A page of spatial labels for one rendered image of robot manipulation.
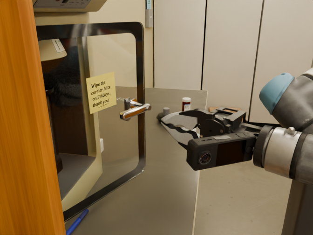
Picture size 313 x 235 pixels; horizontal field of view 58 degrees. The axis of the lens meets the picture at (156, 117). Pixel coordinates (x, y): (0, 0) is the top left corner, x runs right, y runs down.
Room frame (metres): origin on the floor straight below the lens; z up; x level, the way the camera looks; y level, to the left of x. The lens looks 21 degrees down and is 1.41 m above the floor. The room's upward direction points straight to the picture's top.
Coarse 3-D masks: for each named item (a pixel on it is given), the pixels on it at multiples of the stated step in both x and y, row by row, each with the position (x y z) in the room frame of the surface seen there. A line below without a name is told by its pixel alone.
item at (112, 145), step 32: (64, 32) 0.52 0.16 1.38; (96, 32) 0.58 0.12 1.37; (128, 32) 0.65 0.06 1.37; (64, 64) 0.51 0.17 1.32; (96, 64) 0.57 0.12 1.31; (128, 64) 0.64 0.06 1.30; (64, 96) 0.51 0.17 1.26; (128, 96) 0.64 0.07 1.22; (64, 128) 0.50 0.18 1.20; (96, 128) 0.56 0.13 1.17; (128, 128) 0.64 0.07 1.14; (64, 160) 0.49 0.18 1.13; (96, 160) 0.55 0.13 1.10; (128, 160) 0.63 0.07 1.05; (64, 192) 0.49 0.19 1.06; (96, 192) 0.55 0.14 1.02
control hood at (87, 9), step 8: (32, 0) 0.46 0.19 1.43; (96, 0) 0.69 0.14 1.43; (104, 0) 0.73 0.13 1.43; (40, 8) 0.50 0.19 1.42; (48, 8) 0.52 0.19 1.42; (56, 8) 0.54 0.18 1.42; (64, 8) 0.57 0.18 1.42; (72, 8) 0.60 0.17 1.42; (80, 8) 0.64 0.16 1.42; (88, 8) 0.68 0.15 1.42; (96, 8) 0.72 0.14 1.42
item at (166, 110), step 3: (165, 108) 1.18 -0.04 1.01; (168, 108) 1.18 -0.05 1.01; (165, 111) 1.17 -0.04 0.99; (168, 111) 1.17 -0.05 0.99; (159, 114) 1.18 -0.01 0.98; (162, 114) 1.18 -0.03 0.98; (165, 114) 1.17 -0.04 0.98; (168, 114) 1.17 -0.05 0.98; (156, 117) 1.17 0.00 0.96; (159, 117) 1.16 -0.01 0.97; (162, 117) 1.15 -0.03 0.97; (159, 120) 1.16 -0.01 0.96
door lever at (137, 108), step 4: (132, 100) 0.65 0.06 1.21; (136, 100) 0.66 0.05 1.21; (132, 104) 0.65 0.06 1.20; (136, 104) 0.64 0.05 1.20; (140, 104) 0.63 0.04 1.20; (144, 104) 0.62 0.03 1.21; (148, 104) 0.62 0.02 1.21; (132, 108) 0.59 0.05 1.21; (136, 108) 0.59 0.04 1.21; (140, 108) 0.60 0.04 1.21; (144, 108) 0.61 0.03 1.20; (148, 108) 0.62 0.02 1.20; (124, 112) 0.57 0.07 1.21; (128, 112) 0.57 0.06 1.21; (132, 112) 0.58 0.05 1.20; (136, 112) 0.59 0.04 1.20; (140, 112) 0.60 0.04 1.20; (120, 116) 0.56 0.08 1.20; (124, 116) 0.56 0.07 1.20; (128, 116) 0.57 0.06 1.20; (132, 116) 0.58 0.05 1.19
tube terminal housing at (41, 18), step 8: (40, 16) 0.54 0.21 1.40; (48, 16) 0.57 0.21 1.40; (56, 16) 0.60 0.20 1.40; (64, 16) 0.63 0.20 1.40; (72, 16) 0.67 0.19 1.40; (80, 16) 0.71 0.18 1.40; (88, 16) 0.75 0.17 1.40; (40, 24) 0.54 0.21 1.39; (48, 24) 0.57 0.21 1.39; (56, 24) 0.60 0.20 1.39
